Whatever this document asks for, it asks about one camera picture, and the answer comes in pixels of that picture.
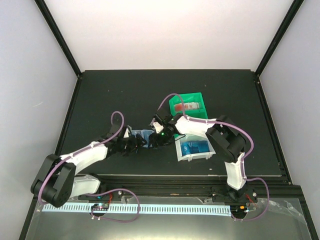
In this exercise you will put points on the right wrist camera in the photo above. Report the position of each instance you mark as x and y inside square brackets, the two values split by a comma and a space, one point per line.
[156, 126]

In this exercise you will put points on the white card bin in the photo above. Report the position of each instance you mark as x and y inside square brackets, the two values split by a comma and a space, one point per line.
[178, 139]

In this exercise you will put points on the blue credit cards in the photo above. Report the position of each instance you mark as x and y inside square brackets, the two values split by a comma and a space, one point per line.
[194, 147]

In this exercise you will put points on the left circuit board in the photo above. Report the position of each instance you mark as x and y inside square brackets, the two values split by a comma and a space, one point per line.
[100, 207]

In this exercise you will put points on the green card bin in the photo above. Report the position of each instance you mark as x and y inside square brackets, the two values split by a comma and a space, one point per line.
[186, 126]

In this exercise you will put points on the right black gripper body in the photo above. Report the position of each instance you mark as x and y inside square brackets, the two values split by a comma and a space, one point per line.
[165, 138]

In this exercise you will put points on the black frame post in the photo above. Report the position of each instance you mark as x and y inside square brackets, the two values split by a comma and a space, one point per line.
[282, 29]
[48, 17]

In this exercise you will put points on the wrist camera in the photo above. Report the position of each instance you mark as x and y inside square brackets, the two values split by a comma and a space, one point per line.
[156, 126]
[128, 132]

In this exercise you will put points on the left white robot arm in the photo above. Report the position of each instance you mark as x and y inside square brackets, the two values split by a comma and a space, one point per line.
[57, 179]

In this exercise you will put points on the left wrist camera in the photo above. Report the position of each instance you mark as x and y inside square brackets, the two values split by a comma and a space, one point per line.
[128, 132]

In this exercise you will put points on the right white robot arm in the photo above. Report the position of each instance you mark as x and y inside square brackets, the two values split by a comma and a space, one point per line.
[225, 138]

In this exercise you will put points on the white slotted cable duct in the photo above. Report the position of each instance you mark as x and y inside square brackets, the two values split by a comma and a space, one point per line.
[151, 209]

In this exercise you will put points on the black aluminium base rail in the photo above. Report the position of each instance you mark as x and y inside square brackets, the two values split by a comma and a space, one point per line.
[212, 188]

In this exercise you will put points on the red white credit cards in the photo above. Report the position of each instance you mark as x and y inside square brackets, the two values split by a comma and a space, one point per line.
[189, 106]

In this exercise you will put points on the right black frame post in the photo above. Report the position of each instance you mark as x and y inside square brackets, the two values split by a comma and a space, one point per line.
[282, 29]

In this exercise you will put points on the right circuit board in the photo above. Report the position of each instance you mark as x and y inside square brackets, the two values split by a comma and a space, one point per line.
[239, 209]

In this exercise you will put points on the left black frame post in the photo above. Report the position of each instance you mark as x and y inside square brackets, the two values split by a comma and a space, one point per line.
[48, 17]

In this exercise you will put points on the circuit board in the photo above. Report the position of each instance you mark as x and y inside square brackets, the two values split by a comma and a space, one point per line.
[100, 207]
[239, 209]

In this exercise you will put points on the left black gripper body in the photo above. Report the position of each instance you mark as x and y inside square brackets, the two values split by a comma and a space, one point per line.
[131, 146]

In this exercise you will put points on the blue card holder wallet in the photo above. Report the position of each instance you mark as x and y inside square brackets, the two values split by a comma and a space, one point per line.
[145, 134]

